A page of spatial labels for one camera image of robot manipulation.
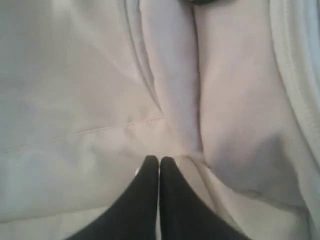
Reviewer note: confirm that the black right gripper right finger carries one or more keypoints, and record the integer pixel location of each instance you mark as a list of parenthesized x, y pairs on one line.
[(183, 215)]

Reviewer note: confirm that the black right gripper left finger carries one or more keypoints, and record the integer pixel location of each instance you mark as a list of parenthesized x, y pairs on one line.
[(133, 215)]

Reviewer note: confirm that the cream fabric duffel bag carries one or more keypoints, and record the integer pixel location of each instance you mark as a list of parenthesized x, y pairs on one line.
[(228, 88)]

